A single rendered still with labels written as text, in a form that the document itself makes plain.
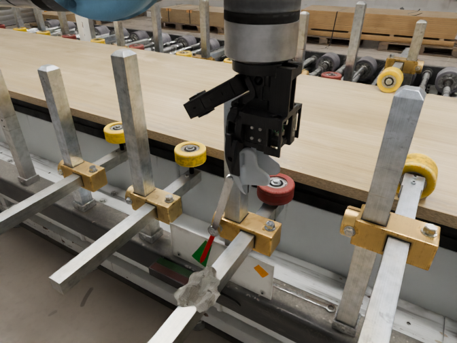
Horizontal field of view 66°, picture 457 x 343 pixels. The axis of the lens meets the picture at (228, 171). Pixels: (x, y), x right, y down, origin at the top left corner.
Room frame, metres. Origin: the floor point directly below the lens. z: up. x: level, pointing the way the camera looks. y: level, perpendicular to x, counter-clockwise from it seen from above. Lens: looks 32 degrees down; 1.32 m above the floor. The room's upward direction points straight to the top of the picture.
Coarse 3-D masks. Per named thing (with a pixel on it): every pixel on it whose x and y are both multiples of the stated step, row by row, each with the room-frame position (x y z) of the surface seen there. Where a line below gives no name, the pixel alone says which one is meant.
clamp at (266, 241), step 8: (248, 216) 0.55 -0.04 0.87; (256, 216) 0.55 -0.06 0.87; (224, 224) 0.54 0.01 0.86; (232, 224) 0.53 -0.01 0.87; (240, 224) 0.53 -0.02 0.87; (248, 224) 0.53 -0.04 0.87; (256, 224) 0.53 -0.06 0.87; (264, 224) 0.53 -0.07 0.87; (280, 224) 0.53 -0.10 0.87; (224, 232) 0.54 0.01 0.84; (232, 232) 0.53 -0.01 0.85; (248, 232) 0.51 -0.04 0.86; (256, 232) 0.50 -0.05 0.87; (264, 232) 0.50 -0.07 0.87; (272, 232) 0.50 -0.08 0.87; (280, 232) 0.53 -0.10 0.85; (232, 240) 0.53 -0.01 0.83; (256, 240) 0.50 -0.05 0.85; (264, 240) 0.50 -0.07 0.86; (272, 240) 0.49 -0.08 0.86; (256, 248) 0.50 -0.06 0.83; (264, 248) 0.50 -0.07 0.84; (272, 248) 0.50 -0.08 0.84
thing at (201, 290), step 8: (200, 272) 0.41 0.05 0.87; (208, 272) 0.40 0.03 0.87; (216, 272) 0.41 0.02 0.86; (192, 280) 0.39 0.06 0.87; (200, 280) 0.40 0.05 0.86; (208, 280) 0.38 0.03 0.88; (216, 280) 0.39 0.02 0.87; (184, 288) 0.38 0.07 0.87; (192, 288) 0.37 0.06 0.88; (200, 288) 0.37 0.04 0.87; (208, 288) 0.37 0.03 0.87; (216, 288) 0.38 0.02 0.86; (176, 296) 0.36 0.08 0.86; (184, 296) 0.36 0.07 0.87; (192, 296) 0.36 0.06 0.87; (200, 296) 0.36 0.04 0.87; (208, 296) 0.35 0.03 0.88; (216, 296) 0.36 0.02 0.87; (184, 304) 0.35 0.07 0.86; (192, 304) 0.35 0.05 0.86; (200, 304) 0.34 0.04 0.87; (208, 304) 0.34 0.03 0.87; (200, 312) 0.34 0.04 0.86
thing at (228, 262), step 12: (264, 204) 0.61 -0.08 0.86; (264, 216) 0.56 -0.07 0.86; (276, 216) 0.59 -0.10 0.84; (240, 240) 0.49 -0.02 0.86; (252, 240) 0.50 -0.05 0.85; (228, 252) 0.46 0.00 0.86; (240, 252) 0.46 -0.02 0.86; (216, 264) 0.43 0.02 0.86; (228, 264) 0.43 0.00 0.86; (240, 264) 0.46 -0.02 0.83; (216, 276) 0.41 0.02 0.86; (228, 276) 0.42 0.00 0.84; (180, 312) 0.34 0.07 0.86; (192, 312) 0.34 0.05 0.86; (204, 312) 0.36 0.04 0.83; (168, 324) 0.32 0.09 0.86; (180, 324) 0.32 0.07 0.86; (192, 324) 0.33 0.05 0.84; (156, 336) 0.30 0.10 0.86; (168, 336) 0.30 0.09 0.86; (180, 336) 0.30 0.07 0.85
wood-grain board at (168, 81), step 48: (0, 48) 1.92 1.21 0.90; (48, 48) 1.92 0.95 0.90; (96, 48) 1.92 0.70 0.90; (96, 96) 1.18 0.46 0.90; (144, 96) 1.18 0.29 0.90; (336, 96) 1.18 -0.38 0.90; (384, 96) 1.18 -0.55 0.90; (432, 96) 1.18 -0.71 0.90; (336, 144) 0.81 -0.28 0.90; (432, 144) 0.81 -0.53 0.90; (336, 192) 0.63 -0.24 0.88
